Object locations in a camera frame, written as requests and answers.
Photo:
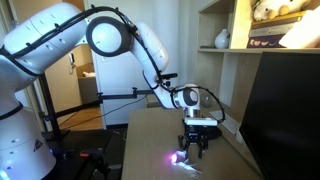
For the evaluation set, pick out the white keyboard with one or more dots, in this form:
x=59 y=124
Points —
x=230 y=125

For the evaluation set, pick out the brown armchair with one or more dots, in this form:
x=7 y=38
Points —
x=86 y=90

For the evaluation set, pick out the purple moon phase book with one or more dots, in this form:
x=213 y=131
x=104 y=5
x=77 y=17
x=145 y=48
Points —
x=263 y=42

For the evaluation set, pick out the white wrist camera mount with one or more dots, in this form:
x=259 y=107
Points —
x=200 y=122

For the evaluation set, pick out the yellow spine book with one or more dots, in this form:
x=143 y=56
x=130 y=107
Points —
x=266 y=23

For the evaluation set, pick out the black computer monitor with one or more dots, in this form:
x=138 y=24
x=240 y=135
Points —
x=286 y=116

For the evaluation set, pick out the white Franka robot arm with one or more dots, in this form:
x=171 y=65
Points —
x=33 y=36

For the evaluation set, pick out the white plush toy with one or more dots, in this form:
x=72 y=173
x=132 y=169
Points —
x=263 y=11

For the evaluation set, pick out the black camera stand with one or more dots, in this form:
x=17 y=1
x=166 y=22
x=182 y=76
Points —
x=116 y=96

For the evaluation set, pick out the grey spine book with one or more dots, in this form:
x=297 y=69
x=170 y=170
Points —
x=266 y=31

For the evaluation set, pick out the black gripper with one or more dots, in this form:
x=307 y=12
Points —
x=196 y=133

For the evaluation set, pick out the white ceramic vase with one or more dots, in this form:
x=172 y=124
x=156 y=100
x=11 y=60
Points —
x=222 y=40

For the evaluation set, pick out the light wooden shelf unit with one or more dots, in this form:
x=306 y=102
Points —
x=240 y=20

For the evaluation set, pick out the black floor mat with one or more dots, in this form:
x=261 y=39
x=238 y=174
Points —
x=86 y=140

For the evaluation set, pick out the black stereo camera bar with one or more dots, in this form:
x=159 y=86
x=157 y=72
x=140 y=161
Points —
x=170 y=76

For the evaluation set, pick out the black clamp with red tip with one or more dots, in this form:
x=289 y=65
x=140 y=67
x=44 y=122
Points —
x=95 y=156

